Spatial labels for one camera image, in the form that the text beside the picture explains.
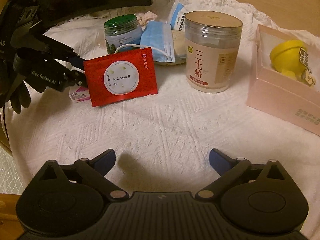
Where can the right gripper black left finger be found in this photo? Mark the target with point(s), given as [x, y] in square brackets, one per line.
[92, 173]

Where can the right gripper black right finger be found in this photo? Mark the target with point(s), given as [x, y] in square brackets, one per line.
[230, 171]

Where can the pink tissue packet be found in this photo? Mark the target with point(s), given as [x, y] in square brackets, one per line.
[78, 94]

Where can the red tea sachet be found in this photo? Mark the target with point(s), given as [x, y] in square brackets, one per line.
[121, 76]

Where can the blue surgical face mask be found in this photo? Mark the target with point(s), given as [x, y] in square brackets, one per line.
[157, 36]

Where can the yellow minion plush toy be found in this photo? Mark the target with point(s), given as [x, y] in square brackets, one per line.
[291, 59]

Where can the blue white mask packet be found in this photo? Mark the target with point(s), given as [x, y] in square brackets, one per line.
[177, 16]

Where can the black gloved left hand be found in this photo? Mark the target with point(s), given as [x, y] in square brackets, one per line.
[21, 96]

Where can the white textured towel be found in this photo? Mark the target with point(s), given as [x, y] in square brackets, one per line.
[162, 141]

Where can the green lid glass jar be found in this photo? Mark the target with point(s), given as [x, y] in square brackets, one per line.
[121, 30]

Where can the pink cardboard box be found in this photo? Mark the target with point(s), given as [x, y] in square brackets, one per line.
[277, 94]

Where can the clear jar beige lid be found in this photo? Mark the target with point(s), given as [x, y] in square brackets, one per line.
[212, 41]

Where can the beige round pouch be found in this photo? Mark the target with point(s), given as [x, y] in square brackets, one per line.
[179, 48]

